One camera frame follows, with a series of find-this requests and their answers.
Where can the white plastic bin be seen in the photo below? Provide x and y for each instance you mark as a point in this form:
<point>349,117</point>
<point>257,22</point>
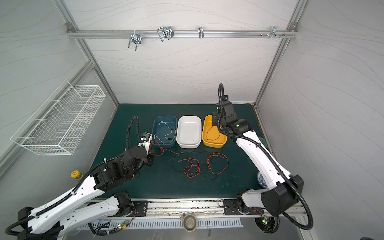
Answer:
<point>189,132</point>

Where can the white wire basket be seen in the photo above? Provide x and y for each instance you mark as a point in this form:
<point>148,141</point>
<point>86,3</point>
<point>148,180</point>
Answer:
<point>58,125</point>

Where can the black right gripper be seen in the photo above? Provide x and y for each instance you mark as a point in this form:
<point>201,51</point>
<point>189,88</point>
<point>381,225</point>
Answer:
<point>216,119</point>

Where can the green table mat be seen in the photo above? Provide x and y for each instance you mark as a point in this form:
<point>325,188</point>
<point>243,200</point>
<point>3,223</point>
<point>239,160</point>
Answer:
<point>199,173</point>

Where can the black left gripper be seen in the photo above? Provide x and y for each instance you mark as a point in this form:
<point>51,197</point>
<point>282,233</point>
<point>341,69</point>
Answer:
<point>150,156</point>

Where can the grey round cup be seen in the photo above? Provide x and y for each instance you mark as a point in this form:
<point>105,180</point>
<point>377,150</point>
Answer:
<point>189,222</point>

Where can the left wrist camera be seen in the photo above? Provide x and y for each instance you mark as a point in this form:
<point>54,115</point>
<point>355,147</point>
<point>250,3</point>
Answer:
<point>145,140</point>

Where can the aluminium top rail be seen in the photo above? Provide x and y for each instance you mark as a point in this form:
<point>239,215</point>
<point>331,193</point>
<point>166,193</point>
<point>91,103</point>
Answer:
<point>199,33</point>

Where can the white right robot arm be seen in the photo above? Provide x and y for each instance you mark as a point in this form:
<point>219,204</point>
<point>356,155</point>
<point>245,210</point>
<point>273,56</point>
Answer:
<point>283,189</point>

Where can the yellow plastic bin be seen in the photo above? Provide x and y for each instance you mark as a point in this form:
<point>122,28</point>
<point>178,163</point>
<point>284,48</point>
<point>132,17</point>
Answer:
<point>211,136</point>

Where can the blue plastic bin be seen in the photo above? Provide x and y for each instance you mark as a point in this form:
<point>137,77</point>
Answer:
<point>164,131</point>

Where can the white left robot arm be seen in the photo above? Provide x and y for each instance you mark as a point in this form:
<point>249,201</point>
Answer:
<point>67,212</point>

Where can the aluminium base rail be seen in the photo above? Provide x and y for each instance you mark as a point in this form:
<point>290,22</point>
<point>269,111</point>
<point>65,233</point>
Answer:
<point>165,208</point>

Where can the blue patterned bowl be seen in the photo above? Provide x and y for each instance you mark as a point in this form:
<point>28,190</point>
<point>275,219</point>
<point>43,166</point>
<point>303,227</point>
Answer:
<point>261,180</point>

